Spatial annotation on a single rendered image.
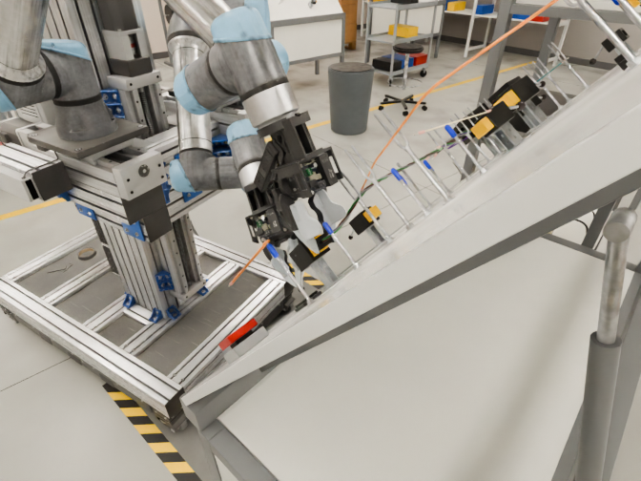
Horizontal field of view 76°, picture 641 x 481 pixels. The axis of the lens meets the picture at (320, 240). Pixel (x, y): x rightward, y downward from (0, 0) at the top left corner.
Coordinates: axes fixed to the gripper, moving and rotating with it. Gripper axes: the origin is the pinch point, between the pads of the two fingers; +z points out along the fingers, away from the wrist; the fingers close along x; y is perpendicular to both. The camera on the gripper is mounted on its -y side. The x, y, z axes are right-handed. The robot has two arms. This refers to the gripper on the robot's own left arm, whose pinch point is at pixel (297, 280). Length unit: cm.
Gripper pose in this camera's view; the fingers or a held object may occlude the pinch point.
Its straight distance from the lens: 80.7
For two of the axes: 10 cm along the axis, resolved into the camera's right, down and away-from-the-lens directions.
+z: 3.3, 9.0, -2.7
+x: 8.9, -3.9, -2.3
